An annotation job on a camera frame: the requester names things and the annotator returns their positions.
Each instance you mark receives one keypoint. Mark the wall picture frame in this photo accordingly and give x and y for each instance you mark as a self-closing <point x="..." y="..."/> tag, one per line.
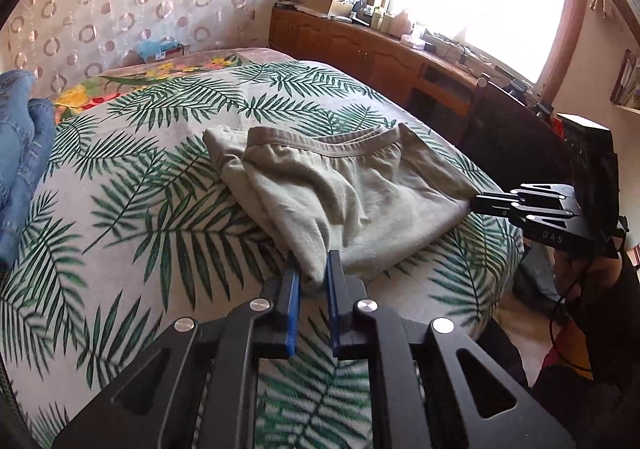
<point x="625" y="79"/>

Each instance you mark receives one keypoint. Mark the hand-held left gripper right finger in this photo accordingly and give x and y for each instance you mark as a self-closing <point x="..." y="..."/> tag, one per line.
<point x="334" y="299"/>

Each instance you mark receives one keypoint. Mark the person's right hand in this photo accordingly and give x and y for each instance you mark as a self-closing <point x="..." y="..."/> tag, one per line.
<point x="585" y="289"/>

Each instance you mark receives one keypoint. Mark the cardboard box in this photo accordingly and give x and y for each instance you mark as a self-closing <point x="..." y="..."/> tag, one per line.
<point x="325" y="4"/>

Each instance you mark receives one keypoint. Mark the box with blue bag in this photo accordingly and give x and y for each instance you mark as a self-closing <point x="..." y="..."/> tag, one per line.
<point x="160" y="50"/>

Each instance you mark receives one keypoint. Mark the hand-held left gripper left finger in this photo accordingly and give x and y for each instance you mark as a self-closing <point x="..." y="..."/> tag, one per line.
<point x="294" y="299"/>

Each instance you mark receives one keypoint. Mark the floral pillow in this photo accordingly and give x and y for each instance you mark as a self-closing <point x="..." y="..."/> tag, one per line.
<point x="150" y="79"/>

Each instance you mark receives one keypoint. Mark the leaf-print bed sheet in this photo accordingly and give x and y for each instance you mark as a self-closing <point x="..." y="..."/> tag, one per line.
<point x="150" y="209"/>

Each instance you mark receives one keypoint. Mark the group of bottles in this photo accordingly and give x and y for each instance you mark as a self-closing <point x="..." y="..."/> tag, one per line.
<point x="382" y="19"/>

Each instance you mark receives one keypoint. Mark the dark chair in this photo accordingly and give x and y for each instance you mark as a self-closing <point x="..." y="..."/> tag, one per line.
<point x="515" y="139"/>

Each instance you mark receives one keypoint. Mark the blue jeans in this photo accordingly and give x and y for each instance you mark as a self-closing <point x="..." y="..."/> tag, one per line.
<point x="22" y="154"/>

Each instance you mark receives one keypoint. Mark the wooden cabinet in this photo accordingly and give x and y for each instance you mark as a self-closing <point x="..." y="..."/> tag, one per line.
<point x="350" y="49"/>

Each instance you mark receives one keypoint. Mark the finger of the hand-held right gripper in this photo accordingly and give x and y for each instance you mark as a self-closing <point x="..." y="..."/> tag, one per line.
<point x="500" y="204"/>

